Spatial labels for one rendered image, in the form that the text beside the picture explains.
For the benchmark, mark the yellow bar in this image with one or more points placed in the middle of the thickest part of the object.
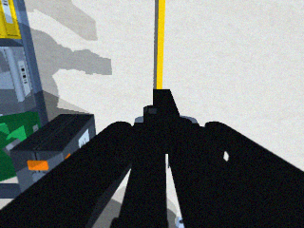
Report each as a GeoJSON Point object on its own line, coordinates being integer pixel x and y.
{"type": "Point", "coordinates": [160, 43]}

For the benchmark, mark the green open bin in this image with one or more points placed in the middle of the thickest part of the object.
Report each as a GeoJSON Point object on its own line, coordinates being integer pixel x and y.
{"type": "Point", "coordinates": [12, 127]}

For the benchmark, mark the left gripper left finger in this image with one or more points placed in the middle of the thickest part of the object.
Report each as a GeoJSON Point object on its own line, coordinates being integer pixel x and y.
{"type": "Point", "coordinates": [75, 192]}

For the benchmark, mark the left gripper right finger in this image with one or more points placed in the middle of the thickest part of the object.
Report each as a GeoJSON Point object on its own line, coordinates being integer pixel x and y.
{"type": "Point", "coordinates": [271, 188]}

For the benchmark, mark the grey metal shelf rack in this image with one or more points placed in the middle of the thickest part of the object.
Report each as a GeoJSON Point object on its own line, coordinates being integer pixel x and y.
{"type": "Point", "coordinates": [12, 190]}

